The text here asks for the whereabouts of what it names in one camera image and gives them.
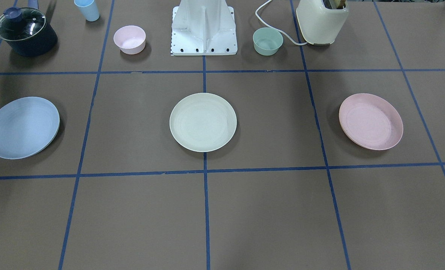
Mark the green bowl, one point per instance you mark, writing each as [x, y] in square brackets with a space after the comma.
[267, 41]

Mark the light blue cup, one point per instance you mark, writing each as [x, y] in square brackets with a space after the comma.
[88, 9]

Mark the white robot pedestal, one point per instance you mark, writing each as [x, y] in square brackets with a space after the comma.
[203, 28]

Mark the dark blue pot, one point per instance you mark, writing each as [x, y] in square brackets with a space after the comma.
[39, 44]

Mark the cream toaster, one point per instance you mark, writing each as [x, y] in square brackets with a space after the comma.
[320, 21]

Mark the pink bowl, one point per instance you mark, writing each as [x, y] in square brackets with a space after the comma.
[130, 39]

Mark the light blue plate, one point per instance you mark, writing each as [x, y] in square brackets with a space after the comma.
[27, 126]

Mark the cream white plate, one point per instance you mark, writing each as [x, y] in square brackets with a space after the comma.
[203, 122]

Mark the pink plate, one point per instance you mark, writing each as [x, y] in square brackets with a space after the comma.
[370, 121]

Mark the glass pot lid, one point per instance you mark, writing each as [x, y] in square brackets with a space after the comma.
[21, 23]

